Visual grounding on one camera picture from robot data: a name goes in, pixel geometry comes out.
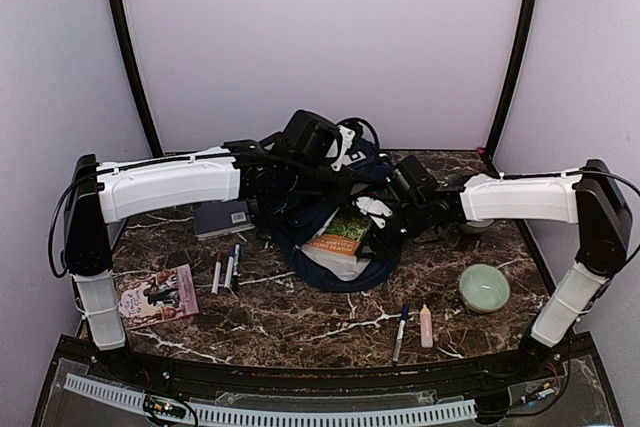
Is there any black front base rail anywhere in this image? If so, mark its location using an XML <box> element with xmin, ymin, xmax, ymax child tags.
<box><xmin>54</xmin><ymin>334</ymin><xmax>596</xmax><ymax>401</ymax></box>

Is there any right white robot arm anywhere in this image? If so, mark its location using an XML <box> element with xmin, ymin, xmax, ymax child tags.
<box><xmin>353</xmin><ymin>156</ymin><xmax>639</xmax><ymax>381</ymax></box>

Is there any far green ceramic bowl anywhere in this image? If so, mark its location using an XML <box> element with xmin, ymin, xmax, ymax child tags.
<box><xmin>458</xmin><ymin>220</ymin><xmax>494</xmax><ymax>235</ymax></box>

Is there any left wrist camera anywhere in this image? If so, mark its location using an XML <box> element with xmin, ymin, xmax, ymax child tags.
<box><xmin>325</xmin><ymin>125</ymin><xmax>366</xmax><ymax>172</ymax></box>

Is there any black frame post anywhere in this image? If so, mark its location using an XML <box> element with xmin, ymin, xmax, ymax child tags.
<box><xmin>484</xmin><ymin>0</ymin><xmax>536</xmax><ymax>161</ymax></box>
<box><xmin>108</xmin><ymin>0</ymin><xmax>164</xmax><ymax>158</ymax></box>

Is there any left black frame post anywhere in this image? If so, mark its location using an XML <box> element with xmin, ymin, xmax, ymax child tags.
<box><xmin>108</xmin><ymin>0</ymin><xmax>164</xmax><ymax>158</ymax></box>

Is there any right black frame post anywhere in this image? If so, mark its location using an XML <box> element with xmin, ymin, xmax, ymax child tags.
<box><xmin>484</xmin><ymin>0</ymin><xmax>536</xmax><ymax>161</ymax></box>

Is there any pink highlighter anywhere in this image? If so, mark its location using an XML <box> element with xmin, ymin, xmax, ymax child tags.
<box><xmin>419</xmin><ymin>304</ymin><xmax>434</xmax><ymax>348</ymax></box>

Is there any white slotted cable duct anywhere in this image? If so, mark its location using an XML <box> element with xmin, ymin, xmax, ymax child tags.
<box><xmin>63</xmin><ymin>374</ymin><xmax>477</xmax><ymax>426</ymax></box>

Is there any dark blue hardcover book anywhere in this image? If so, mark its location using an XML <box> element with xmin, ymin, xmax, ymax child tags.
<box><xmin>193</xmin><ymin>200</ymin><xmax>254</xmax><ymax>240</ymax></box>

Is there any near green ceramic bowl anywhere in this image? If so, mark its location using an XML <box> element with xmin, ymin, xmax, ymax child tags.
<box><xmin>458</xmin><ymin>264</ymin><xmax>511</xmax><ymax>314</ymax></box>

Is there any blue pen near front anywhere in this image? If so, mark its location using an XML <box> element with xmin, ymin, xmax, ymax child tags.
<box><xmin>392</xmin><ymin>303</ymin><xmax>410</xmax><ymax>366</ymax></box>

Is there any blue cap marker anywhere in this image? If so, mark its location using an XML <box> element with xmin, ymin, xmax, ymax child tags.
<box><xmin>223</xmin><ymin>247</ymin><xmax>235</xmax><ymax>291</ymax></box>

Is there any green ceramic bowl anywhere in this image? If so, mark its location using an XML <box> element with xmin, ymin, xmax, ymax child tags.
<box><xmin>458</xmin><ymin>220</ymin><xmax>494</xmax><ymax>235</ymax></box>
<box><xmin>458</xmin><ymin>264</ymin><xmax>511</xmax><ymax>314</ymax></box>

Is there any red cap marker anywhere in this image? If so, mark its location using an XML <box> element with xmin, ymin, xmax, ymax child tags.
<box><xmin>211</xmin><ymin>252</ymin><xmax>222</xmax><ymax>295</ymax></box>

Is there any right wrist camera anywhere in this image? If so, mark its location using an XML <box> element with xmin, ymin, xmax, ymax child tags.
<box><xmin>354</xmin><ymin>196</ymin><xmax>394</xmax><ymax>229</ymax></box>

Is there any orange treehouse book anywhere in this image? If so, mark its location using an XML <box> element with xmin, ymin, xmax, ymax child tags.
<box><xmin>303</xmin><ymin>205</ymin><xmax>371</xmax><ymax>257</ymax></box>

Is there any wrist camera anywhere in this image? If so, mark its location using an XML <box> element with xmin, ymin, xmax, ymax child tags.
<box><xmin>354</xmin><ymin>196</ymin><xmax>394</xmax><ymax>229</ymax></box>
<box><xmin>325</xmin><ymin>125</ymin><xmax>366</xmax><ymax>172</ymax></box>

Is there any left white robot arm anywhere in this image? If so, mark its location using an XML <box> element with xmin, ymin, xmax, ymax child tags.
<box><xmin>50</xmin><ymin>110</ymin><xmax>355</xmax><ymax>383</ymax></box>

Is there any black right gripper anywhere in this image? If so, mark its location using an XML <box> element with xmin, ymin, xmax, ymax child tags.
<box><xmin>355</xmin><ymin>198</ymin><xmax>431</xmax><ymax>262</ymax></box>

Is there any pink cover book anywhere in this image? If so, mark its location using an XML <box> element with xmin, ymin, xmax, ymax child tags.
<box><xmin>116</xmin><ymin>264</ymin><xmax>200</xmax><ymax>331</ymax></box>

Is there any navy blue student backpack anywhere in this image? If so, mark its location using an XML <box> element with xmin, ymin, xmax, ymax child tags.
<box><xmin>252</xmin><ymin>119</ymin><xmax>404</xmax><ymax>293</ymax></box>

